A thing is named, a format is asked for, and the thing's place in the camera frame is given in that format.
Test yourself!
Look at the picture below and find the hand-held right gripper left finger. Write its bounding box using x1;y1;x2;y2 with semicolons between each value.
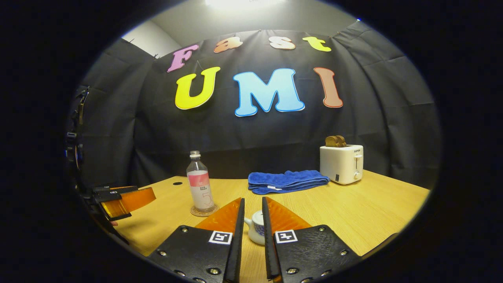
147;198;245;283

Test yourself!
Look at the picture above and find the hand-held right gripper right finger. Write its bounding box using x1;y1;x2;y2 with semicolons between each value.
262;197;361;283

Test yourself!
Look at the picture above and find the black backdrop cloth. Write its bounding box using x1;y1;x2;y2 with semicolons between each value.
73;20;441;189

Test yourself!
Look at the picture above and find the folded blue towel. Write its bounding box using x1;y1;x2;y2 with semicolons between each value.
248;170;330;195

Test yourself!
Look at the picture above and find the white blue patterned teacup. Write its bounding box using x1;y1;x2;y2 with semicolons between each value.
244;217;266;245

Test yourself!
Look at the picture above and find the round brown coaster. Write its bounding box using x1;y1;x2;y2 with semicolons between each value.
190;204;219;217

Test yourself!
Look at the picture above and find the dark metal stand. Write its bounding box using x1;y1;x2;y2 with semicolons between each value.
65;86;90;185

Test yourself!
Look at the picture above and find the white toaster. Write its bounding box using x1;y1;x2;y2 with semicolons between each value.
319;145;364;185

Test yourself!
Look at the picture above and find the clear plastic water bottle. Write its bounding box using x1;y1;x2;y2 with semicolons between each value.
186;151;216;213

